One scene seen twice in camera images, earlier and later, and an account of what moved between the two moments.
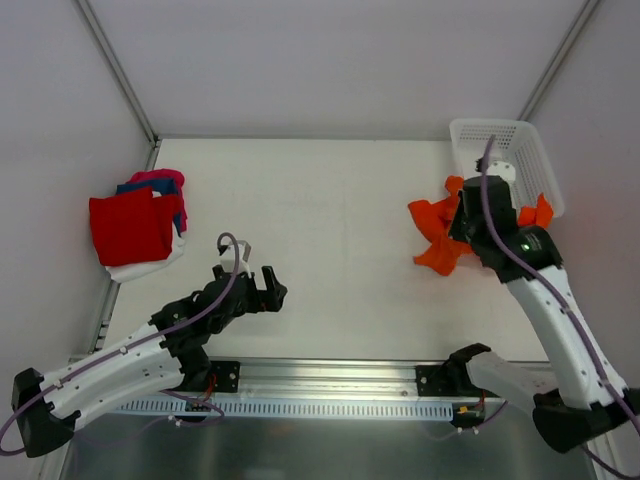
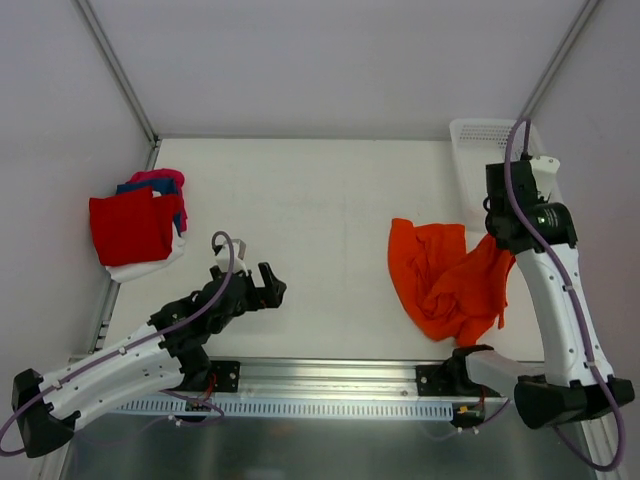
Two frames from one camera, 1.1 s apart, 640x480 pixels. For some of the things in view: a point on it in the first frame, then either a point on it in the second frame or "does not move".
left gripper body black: (258, 292) does not move
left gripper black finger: (255, 296) does not move
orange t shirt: (434, 217) → (453, 292)
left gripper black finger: (271, 299) does not move
